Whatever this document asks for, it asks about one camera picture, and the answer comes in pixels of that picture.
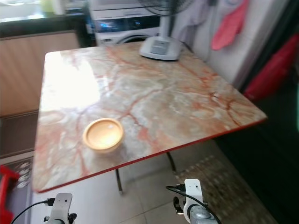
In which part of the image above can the mottled brown floor mat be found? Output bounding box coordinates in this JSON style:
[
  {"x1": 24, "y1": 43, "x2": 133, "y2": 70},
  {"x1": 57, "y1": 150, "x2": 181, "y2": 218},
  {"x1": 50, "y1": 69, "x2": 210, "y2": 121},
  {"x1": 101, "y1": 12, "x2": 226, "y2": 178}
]
[{"x1": 175, "y1": 154, "x2": 278, "y2": 224}]

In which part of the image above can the red-edged marble square table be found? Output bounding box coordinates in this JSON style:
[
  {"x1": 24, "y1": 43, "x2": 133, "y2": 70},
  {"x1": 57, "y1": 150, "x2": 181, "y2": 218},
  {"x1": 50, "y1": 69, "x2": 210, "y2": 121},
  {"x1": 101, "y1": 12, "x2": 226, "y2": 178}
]
[{"x1": 31, "y1": 41, "x2": 268, "y2": 196}]

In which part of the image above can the beige lidded bowl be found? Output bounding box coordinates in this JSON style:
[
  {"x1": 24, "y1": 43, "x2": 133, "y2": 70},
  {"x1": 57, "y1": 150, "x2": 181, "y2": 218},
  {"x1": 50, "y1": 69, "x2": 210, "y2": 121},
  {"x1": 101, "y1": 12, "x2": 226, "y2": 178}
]
[{"x1": 82, "y1": 118, "x2": 125, "y2": 153}]

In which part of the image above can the red plastic stool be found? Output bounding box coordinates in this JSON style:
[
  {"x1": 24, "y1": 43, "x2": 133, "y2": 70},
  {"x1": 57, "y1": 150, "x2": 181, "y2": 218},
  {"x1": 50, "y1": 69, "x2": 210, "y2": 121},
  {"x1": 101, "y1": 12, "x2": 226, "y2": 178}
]
[{"x1": 0, "y1": 164, "x2": 20, "y2": 224}]

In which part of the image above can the grey standing fan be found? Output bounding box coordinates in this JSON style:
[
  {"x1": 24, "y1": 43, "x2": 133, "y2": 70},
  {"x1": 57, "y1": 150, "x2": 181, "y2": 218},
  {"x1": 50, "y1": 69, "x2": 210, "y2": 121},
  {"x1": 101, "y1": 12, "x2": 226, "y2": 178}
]
[{"x1": 138, "y1": 0, "x2": 197, "y2": 61}]

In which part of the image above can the red plastic chair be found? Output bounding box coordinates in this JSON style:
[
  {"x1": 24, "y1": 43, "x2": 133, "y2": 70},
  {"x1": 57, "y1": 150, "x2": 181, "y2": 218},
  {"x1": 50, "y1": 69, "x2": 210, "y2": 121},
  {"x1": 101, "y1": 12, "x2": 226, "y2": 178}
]
[{"x1": 243, "y1": 33, "x2": 299, "y2": 102}]

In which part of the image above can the red hanging cloth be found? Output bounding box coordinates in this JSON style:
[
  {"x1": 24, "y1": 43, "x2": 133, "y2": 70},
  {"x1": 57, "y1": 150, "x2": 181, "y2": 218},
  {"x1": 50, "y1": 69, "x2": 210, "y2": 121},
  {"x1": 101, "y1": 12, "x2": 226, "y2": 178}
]
[{"x1": 211, "y1": 0, "x2": 250, "y2": 51}]

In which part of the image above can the grey hanging cloth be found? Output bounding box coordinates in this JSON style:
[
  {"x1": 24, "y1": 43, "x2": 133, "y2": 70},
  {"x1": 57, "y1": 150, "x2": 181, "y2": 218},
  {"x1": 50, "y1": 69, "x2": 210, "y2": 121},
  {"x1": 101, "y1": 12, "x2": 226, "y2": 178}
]
[{"x1": 182, "y1": 0, "x2": 215, "y2": 40}]

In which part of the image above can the white washing machine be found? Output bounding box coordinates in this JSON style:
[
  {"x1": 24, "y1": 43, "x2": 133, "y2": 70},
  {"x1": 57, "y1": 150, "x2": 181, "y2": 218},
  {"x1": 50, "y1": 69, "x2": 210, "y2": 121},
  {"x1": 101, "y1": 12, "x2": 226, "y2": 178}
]
[{"x1": 88, "y1": 0, "x2": 164, "y2": 46}]

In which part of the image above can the wooden base cabinet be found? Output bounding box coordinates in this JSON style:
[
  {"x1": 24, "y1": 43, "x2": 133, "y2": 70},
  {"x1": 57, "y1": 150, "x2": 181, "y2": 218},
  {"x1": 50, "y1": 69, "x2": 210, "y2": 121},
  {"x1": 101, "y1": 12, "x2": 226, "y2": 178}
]
[{"x1": 0, "y1": 30, "x2": 89, "y2": 117}]

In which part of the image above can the black counter top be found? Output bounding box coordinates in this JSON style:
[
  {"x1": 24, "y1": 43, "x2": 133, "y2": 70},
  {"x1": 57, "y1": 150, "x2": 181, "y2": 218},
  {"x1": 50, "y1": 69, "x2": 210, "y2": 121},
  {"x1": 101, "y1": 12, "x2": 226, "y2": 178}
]
[{"x1": 0, "y1": 13, "x2": 92, "y2": 39}]

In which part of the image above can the green container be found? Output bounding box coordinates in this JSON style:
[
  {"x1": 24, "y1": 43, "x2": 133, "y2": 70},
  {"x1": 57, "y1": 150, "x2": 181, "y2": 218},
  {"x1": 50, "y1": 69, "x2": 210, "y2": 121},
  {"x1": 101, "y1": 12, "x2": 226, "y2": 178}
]
[{"x1": 40, "y1": 0, "x2": 56, "y2": 14}]

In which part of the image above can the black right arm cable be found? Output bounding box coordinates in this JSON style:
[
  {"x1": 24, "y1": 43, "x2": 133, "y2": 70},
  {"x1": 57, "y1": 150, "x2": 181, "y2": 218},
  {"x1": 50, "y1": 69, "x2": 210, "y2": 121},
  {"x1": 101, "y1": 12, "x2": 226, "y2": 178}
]
[{"x1": 167, "y1": 184, "x2": 222, "y2": 224}]

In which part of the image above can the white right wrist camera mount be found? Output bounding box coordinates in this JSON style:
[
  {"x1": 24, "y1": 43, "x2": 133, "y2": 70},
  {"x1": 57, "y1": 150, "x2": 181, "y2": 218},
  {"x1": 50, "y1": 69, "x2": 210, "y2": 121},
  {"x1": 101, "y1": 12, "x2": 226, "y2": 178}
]
[{"x1": 184, "y1": 179, "x2": 204, "y2": 209}]

